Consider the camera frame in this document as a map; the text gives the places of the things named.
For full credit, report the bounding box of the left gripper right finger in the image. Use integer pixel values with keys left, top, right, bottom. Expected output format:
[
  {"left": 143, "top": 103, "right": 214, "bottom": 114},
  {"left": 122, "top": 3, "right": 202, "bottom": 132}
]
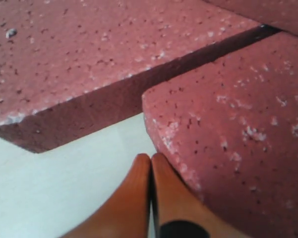
[{"left": 152, "top": 153, "right": 248, "bottom": 238}]

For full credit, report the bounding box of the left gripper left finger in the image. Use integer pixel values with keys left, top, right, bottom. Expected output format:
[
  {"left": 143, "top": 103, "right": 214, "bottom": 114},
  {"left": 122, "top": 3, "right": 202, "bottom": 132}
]
[{"left": 63, "top": 154, "right": 151, "bottom": 238}]

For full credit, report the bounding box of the red brick with white chip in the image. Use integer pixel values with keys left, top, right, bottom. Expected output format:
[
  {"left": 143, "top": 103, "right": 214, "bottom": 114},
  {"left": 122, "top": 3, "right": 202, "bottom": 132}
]
[{"left": 142, "top": 32, "right": 298, "bottom": 238}]

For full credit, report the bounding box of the back left red brick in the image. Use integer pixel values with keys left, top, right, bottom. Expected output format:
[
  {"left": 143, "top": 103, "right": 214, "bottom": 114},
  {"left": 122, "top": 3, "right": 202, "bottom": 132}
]
[{"left": 0, "top": 0, "right": 277, "bottom": 153}]

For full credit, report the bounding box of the back right red brick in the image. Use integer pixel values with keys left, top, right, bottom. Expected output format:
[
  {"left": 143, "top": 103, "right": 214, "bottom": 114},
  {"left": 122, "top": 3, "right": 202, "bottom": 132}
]
[{"left": 208, "top": 0, "right": 298, "bottom": 36}]

